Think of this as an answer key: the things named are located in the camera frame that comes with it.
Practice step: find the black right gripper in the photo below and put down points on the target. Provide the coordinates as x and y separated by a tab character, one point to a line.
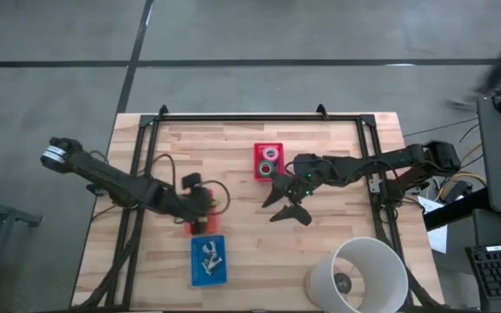
296	187

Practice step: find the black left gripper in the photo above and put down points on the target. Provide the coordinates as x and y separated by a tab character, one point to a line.
191	206

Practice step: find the green tape roll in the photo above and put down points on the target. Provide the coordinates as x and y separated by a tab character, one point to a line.
261	168

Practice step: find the pink tape roll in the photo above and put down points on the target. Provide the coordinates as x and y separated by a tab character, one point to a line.
265	154

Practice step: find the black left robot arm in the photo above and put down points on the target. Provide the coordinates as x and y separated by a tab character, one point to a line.
115	182

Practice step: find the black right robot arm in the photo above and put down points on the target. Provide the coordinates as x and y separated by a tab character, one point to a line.
363	165

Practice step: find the orange plastic basket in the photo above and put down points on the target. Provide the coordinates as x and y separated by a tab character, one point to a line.
213	224

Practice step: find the red plastic basket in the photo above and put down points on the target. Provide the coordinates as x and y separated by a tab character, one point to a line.
259	148

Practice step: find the white paper sheet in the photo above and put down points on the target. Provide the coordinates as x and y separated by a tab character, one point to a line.
438	239

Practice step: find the black power adapter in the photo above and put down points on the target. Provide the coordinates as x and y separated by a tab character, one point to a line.
457	191

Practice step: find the grey metal stand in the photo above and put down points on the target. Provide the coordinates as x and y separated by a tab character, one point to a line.
11	215

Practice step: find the grey side table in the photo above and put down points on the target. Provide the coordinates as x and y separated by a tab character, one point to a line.
494	143

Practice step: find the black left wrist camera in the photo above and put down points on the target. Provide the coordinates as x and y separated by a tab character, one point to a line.
191	180

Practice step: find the black table frame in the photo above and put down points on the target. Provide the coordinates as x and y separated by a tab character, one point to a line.
259	117

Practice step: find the silver metal bracket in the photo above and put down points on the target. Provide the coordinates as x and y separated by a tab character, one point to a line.
374	185

